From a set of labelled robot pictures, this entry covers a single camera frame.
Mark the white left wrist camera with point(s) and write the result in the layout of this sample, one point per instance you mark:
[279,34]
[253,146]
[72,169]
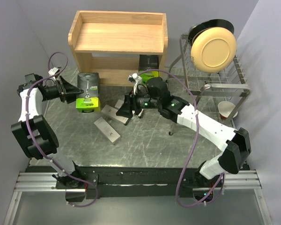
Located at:
[53,71]

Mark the white Harry's labelled razor box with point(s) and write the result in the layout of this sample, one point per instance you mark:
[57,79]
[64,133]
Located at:
[119,103]

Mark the black round plate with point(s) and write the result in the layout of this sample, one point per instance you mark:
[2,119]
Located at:
[197,29]

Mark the aluminium frame rail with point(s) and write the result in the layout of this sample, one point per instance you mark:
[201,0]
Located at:
[44,182]

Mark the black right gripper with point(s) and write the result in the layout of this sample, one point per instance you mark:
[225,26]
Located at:
[126,110]

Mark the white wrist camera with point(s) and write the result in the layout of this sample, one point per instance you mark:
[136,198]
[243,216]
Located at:
[135,79]
[53,71]

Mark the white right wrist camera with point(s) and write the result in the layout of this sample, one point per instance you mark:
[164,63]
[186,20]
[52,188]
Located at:
[135,79]

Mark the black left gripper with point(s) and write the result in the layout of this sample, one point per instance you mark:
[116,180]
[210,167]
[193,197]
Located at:
[70,90]

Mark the red and white paper cup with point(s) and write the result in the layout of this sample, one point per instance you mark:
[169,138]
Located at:
[225,108]

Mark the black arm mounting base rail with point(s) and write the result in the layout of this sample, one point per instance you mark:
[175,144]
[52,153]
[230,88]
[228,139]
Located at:
[100,182]

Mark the light wooden two-tier shelf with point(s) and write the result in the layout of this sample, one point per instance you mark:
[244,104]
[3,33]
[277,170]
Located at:
[110,42]

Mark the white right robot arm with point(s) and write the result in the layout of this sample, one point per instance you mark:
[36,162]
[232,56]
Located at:
[234,144]

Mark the white Harry's razor box middle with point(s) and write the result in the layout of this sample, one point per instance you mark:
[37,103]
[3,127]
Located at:
[111,113]

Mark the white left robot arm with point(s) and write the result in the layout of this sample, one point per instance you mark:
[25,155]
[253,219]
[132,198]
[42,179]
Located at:
[34,134]

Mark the beige round plate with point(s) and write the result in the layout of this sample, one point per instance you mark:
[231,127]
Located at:
[213,49]

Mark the white Harry's razor box front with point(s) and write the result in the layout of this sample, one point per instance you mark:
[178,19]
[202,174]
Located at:
[111,134]

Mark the metal wire dish rack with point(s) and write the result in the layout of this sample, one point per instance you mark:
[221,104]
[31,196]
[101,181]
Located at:
[212,88]

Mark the black green razor box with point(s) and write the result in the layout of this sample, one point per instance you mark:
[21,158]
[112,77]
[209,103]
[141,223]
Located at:
[88,101]
[147,62]

